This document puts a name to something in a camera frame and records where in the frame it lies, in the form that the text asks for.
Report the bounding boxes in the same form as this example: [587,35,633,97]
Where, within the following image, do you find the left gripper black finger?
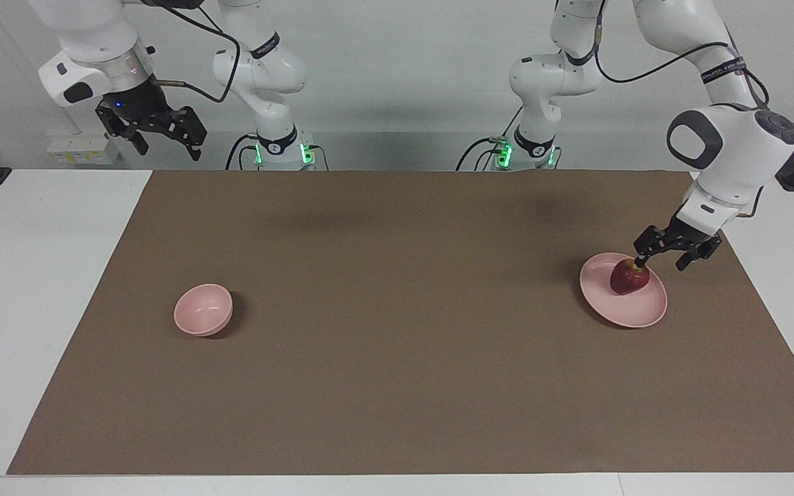
[675,238,723,271]
[633,225,673,271]

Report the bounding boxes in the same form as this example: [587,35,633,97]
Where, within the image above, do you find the red apple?
[609,258,651,296]

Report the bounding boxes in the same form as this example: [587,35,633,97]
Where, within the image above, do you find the brown table mat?
[6,170,794,476]

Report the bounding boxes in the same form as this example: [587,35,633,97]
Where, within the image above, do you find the pink plate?
[579,252,669,329]

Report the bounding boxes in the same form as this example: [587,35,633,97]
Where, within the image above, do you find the white wall outlet box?
[45,133,121,166]

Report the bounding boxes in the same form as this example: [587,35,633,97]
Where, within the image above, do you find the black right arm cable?
[139,0,241,104]

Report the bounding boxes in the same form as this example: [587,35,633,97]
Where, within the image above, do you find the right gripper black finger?
[109,114,150,156]
[166,105,207,163]

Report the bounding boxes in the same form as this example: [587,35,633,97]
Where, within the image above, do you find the pink bowl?
[174,283,234,338]

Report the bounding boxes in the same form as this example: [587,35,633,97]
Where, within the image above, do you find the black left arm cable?
[593,14,771,110]

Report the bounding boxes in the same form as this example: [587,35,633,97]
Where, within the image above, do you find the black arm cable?
[139,0,241,104]
[593,14,771,110]

